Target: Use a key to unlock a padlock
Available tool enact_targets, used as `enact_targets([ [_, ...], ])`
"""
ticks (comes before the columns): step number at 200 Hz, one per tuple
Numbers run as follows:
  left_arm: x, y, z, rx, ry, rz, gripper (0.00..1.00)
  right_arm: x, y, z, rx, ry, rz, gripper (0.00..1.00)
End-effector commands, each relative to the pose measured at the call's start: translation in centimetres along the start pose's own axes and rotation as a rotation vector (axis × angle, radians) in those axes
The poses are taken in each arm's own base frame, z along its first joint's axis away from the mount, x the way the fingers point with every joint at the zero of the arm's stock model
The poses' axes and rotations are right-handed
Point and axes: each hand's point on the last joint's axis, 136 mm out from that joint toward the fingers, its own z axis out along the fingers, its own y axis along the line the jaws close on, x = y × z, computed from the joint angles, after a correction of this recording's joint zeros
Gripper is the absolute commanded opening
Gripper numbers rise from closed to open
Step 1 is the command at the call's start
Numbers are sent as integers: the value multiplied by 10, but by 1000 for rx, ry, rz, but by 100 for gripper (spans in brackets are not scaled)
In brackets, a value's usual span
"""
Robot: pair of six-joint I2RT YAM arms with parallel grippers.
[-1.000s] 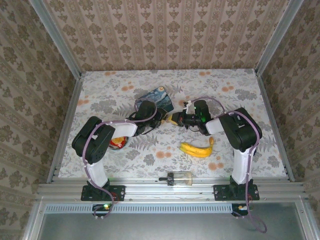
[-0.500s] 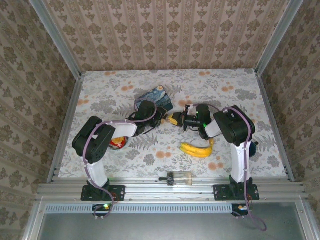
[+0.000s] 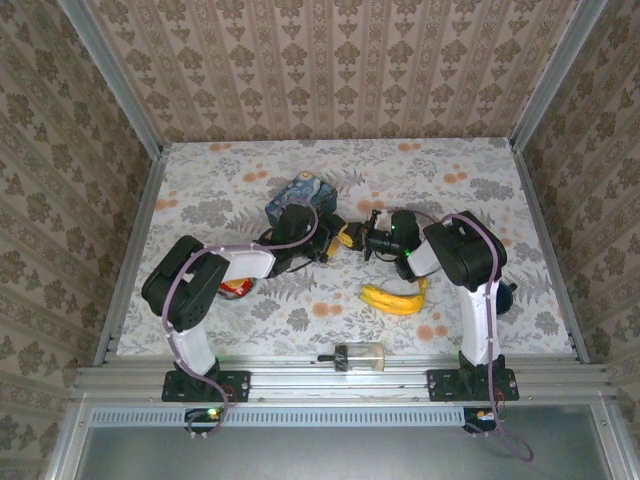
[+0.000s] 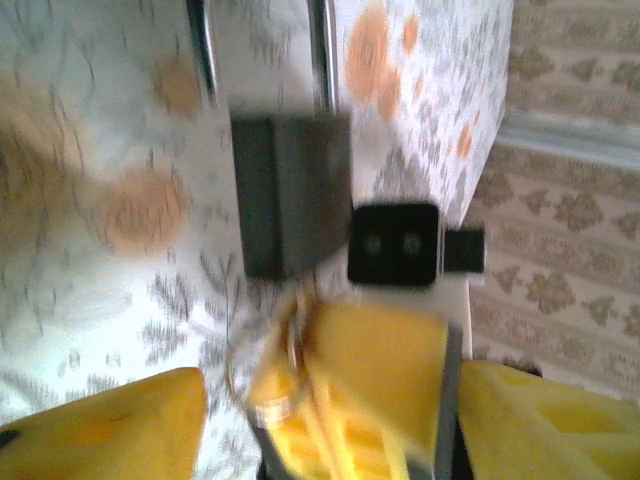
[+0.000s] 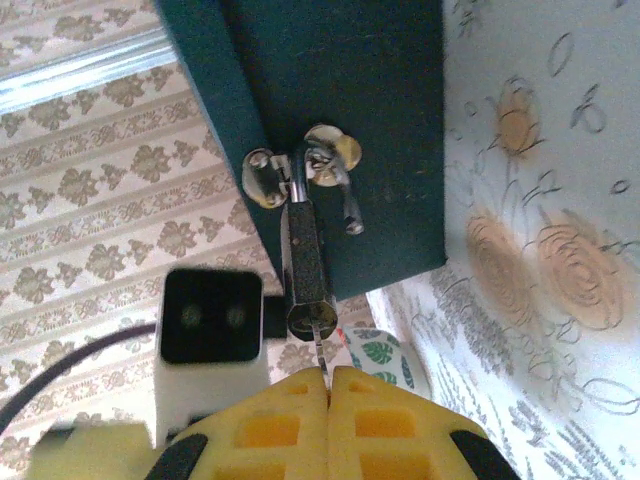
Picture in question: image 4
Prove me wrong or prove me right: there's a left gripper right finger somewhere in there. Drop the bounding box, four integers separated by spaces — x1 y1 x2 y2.
459 359 640 480

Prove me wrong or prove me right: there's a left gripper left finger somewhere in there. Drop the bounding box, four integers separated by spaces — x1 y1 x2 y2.
0 367 209 480

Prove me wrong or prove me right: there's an aluminium side rail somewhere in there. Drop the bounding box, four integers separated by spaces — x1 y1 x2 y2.
499 110 640 169

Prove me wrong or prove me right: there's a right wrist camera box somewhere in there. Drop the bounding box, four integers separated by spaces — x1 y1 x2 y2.
347 202 489 361

